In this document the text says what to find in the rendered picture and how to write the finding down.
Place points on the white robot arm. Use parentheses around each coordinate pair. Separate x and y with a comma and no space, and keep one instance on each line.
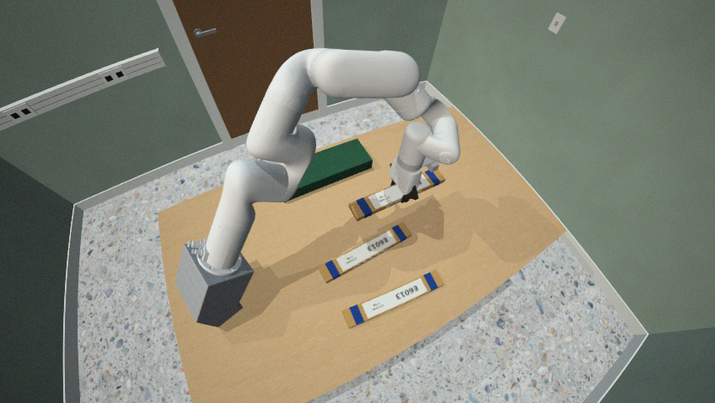
(276,136)

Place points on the dark green low platform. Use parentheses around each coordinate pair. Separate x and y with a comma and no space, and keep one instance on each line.
(333,164)

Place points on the tan cardboard pack with blue bands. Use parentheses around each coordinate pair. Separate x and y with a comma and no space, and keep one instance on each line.
(392,299)

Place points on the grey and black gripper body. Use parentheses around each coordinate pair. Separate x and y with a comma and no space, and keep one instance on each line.
(404,179)

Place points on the cardboard welding electrode pack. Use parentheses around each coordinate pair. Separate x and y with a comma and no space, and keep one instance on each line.
(364,252)

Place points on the tan welding electrode pack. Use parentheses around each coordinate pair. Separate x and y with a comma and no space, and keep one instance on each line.
(378,201)

